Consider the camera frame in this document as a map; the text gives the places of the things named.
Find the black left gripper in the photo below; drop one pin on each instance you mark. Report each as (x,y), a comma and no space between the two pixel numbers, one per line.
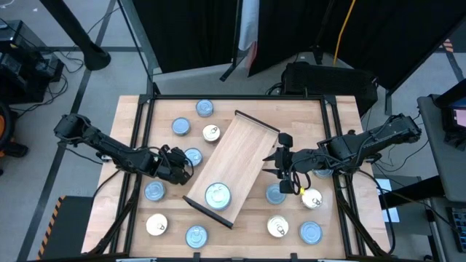
(165,162)

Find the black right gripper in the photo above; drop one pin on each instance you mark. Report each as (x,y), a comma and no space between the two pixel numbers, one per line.
(287,163)

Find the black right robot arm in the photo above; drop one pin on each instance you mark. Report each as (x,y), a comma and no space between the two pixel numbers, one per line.
(364,143)

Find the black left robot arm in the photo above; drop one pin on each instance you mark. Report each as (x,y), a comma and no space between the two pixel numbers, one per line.
(109,147)

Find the black electronics stack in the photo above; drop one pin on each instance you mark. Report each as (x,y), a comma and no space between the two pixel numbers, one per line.
(22,69)

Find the pink blue gold-lidded can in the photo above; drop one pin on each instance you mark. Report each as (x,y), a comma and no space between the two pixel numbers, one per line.
(277,226)
(312,199)
(211,133)
(157,224)

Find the black equipment case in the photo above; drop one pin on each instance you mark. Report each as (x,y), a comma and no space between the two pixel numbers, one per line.
(327,82)

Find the black light stand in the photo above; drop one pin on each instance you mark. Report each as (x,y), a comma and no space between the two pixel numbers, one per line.
(230,51)
(318,51)

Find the black hazard-striped floor mat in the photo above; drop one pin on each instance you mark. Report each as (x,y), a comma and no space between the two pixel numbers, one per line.
(69,229)

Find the grey metal beam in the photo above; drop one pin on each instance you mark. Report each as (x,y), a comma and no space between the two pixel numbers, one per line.
(140,40)

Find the black curtain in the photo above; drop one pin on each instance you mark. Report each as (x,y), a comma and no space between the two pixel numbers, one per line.
(382,32)
(189,32)

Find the black desk beam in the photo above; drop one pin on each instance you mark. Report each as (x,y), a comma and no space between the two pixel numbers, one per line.
(411,191)

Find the white fabric strip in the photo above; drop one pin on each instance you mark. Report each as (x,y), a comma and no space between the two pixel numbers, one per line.
(249,22)

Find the grey desk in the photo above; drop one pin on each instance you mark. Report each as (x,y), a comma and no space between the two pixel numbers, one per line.
(440,156)

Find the black pole stand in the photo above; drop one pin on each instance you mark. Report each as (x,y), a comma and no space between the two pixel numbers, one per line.
(73,31)

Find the black orange wheeled machine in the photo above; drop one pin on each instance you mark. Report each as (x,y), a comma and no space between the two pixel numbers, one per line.
(5,127)

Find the black laptop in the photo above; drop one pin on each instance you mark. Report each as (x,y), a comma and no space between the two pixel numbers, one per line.
(455,109)

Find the black keyboard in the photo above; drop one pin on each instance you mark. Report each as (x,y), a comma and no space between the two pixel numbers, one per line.
(458,225)

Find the wooden shelf black metal frame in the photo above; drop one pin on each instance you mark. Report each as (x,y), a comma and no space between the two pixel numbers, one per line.
(236,153)

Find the black table frame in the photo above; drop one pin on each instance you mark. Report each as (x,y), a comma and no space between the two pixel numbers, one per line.
(236,97)

